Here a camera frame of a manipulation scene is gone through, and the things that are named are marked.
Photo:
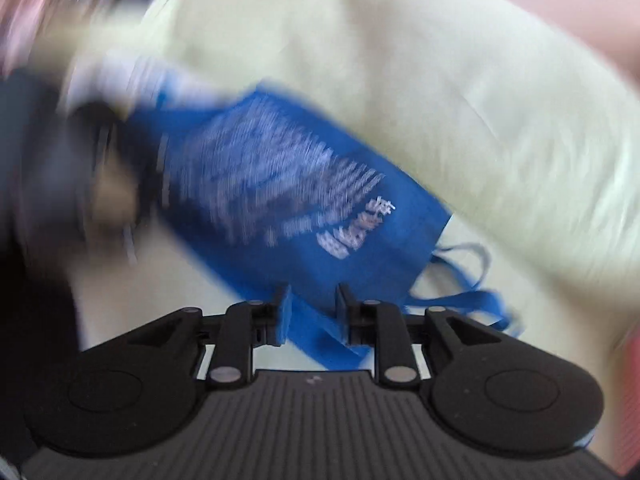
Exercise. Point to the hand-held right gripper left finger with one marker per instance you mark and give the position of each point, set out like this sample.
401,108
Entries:
281,317

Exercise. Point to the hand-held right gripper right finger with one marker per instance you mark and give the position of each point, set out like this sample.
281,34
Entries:
345,312

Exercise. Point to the blue shopping bag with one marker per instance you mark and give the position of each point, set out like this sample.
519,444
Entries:
280,185

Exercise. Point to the light green sofa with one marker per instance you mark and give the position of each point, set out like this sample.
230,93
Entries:
400,60

